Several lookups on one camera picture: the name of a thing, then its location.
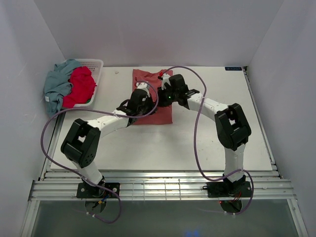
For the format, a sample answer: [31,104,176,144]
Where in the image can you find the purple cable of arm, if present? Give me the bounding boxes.
[159,66,254,215]
[40,80,160,224]

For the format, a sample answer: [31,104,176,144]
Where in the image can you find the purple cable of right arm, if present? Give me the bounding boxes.
[159,66,254,215]

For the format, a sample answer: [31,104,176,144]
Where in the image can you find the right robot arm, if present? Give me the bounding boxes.
[158,73,253,197]

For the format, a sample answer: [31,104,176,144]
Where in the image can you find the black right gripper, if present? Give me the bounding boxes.
[155,85,179,108]

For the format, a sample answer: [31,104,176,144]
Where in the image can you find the salmon pink t-shirt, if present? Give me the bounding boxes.
[132,69,172,125]

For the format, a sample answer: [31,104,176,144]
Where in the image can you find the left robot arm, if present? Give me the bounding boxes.
[61,88,155,198]

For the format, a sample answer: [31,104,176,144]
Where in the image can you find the white plastic laundry basket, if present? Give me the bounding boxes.
[62,59,104,109]

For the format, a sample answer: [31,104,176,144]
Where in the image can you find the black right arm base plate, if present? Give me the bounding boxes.
[202,181,252,198]

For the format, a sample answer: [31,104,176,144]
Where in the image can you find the aluminium rail frame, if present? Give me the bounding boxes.
[21,125,309,237]

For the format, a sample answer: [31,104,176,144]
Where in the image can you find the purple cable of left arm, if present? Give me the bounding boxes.
[40,80,160,224]

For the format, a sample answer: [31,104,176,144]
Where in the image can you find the magenta red t-shirt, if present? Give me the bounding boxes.
[62,66,96,109]

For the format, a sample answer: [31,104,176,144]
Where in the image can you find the grey-blue t-shirt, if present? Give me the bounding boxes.
[43,59,81,117]

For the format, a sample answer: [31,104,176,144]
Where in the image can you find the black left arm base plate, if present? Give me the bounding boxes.
[76,182,120,199]

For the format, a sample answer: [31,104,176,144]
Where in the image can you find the blue label sticker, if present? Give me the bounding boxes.
[225,67,242,71]

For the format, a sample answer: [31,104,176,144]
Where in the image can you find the white wrist camera, left arm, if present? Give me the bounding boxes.
[135,82,150,97]

